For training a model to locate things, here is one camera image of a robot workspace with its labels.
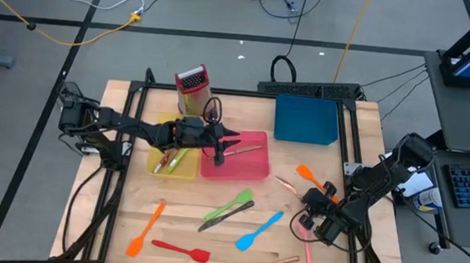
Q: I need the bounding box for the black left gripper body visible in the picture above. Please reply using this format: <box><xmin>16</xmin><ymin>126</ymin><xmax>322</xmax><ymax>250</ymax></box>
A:
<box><xmin>168</xmin><ymin>115</ymin><xmax>229</xmax><ymax>168</ymax></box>

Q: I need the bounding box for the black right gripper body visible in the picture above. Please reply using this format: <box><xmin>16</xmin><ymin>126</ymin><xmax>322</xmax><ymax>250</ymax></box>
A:
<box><xmin>295</xmin><ymin>178</ymin><xmax>367</xmax><ymax>248</ymax></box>

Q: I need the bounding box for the pink plastic bin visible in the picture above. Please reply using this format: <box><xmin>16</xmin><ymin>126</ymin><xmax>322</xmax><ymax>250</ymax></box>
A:
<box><xmin>199</xmin><ymin>126</ymin><xmax>274</xmax><ymax>184</ymax></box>

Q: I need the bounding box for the green silicone spoon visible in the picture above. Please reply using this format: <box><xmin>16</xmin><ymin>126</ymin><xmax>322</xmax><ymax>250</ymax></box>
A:
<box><xmin>166</xmin><ymin>146</ymin><xmax>191</xmax><ymax>176</ymax></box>

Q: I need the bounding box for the yellow plastic bin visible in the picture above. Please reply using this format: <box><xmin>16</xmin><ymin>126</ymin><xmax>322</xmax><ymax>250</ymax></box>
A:
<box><xmin>145</xmin><ymin>111</ymin><xmax>203</xmax><ymax>183</ymax></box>

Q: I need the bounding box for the green silicone spatula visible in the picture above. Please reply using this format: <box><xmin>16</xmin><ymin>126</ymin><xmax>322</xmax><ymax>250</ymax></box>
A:
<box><xmin>202</xmin><ymin>184</ymin><xmax>255</xmax><ymax>227</ymax></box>

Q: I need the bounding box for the black table knife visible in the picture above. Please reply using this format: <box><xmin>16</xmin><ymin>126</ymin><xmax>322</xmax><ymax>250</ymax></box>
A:
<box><xmin>197</xmin><ymin>195</ymin><xmax>256</xmax><ymax>238</ymax></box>

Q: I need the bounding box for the blue silicone spatula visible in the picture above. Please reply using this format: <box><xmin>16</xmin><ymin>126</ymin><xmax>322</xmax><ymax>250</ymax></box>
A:
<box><xmin>234</xmin><ymin>207</ymin><xmax>285</xmax><ymax>255</ymax></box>

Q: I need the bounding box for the blue plastic bin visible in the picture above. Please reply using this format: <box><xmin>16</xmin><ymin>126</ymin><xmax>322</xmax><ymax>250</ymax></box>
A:
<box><xmin>272</xmin><ymin>94</ymin><xmax>343</xmax><ymax>147</ymax></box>

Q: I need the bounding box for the red silicone spatula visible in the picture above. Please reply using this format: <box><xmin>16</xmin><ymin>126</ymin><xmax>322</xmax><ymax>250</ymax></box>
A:
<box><xmin>149</xmin><ymin>240</ymin><xmax>212</xmax><ymax>263</ymax></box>

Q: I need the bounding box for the orange silicone spatula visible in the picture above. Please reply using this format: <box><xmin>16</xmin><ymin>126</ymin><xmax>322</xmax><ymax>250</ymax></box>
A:
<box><xmin>293</xmin><ymin>164</ymin><xmax>342</xmax><ymax>204</ymax></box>
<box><xmin>125</xmin><ymin>199</ymin><xmax>168</xmax><ymax>260</ymax></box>

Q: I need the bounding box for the red steel box grater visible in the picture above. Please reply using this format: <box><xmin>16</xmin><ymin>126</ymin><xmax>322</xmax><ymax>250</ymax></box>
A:
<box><xmin>172</xmin><ymin>61</ymin><xmax>217</xmax><ymax>119</ymax></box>

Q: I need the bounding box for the pink silicone spatula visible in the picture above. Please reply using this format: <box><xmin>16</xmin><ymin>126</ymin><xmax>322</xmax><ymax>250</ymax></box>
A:
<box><xmin>294</xmin><ymin>223</ymin><xmax>320</xmax><ymax>263</ymax></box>

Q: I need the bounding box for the black desk caster wheel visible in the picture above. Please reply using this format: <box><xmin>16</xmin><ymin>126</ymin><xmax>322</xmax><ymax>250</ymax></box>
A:
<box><xmin>427</xmin><ymin>240</ymin><xmax>444</xmax><ymax>256</ymax></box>

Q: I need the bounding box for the black power supply box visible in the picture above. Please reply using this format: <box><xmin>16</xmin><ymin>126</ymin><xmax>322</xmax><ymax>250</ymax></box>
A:
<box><xmin>56</xmin><ymin>80</ymin><xmax>94</xmax><ymax>105</ymax></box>

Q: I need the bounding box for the black aluminium table frame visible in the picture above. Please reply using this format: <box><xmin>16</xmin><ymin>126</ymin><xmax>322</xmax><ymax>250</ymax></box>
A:
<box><xmin>56</xmin><ymin>62</ymin><xmax>422</xmax><ymax>263</ymax></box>

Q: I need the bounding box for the black looped cable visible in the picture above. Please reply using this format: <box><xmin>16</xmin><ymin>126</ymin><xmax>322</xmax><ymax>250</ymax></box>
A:
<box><xmin>268</xmin><ymin>0</ymin><xmax>312</xmax><ymax>85</ymax></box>

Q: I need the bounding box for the black desk cable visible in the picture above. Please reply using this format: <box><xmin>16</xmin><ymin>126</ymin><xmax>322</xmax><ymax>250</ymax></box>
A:
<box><xmin>377</xmin><ymin>65</ymin><xmax>430</xmax><ymax>108</ymax></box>
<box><xmin>359</xmin><ymin>59</ymin><xmax>428</xmax><ymax>94</ymax></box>
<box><xmin>380</xmin><ymin>72</ymin><xmax>431</xmax><ymax>126</ymax></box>

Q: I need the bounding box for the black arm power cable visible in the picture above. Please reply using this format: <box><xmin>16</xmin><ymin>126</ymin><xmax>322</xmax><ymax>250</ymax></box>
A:
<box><xmin>60</xmin><ymin>162</ymin><xmax>106</xmax><ymax>257</ymax></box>

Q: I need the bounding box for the yellow extension cable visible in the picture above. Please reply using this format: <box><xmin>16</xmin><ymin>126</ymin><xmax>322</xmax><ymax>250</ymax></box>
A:
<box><xmin>333</xmin><ymin>0</ymin><xmax>374</xmax><ymax>86</ymax></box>
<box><xmin>0</xmin><ymin>0</ymin><xmax>144</xmax><ymax>53</ymax></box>

